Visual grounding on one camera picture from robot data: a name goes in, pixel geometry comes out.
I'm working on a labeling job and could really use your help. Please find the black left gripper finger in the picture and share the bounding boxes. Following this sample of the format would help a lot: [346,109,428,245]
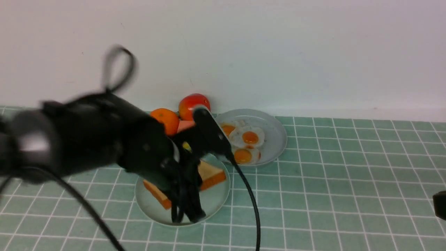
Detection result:
[184,164,206,223]
[170,174,185,223]

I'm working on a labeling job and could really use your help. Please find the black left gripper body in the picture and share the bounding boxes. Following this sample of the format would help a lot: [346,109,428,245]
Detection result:
[118,116,185,192]

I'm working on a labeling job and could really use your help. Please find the toast slice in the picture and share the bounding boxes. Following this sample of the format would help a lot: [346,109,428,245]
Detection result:
[143,161,226,210]

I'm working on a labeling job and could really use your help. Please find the fried egg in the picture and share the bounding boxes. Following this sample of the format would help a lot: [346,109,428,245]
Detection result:
[232,147,261,165]
[228,125,266,149]
[220,120,246,138]

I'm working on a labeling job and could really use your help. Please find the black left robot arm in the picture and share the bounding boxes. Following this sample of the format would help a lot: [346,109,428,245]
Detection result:
[1,93,206,223]

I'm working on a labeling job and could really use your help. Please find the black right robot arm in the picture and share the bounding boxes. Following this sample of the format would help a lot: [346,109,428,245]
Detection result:
[433,191,446,221]

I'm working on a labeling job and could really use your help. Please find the green centre plate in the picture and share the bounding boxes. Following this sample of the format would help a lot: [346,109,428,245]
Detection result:
[135,154,231,227]

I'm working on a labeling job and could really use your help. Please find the yellow block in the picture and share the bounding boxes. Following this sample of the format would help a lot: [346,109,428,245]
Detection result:
[182,142,192,152]

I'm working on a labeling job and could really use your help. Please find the orange fruit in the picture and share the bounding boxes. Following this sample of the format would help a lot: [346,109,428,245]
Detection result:
[149,108,180,136]

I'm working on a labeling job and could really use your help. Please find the salmon pink block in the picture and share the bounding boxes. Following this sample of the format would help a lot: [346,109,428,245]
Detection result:
[177,120,195,133]

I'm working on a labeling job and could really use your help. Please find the red apple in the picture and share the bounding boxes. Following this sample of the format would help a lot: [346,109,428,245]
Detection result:
[178,93,211,121]

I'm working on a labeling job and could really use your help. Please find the grey egg plate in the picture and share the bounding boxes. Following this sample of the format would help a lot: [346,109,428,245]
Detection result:
[216,109,288,167]

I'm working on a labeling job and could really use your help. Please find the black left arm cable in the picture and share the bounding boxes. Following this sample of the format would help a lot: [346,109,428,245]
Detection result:
[0,45,261,251]

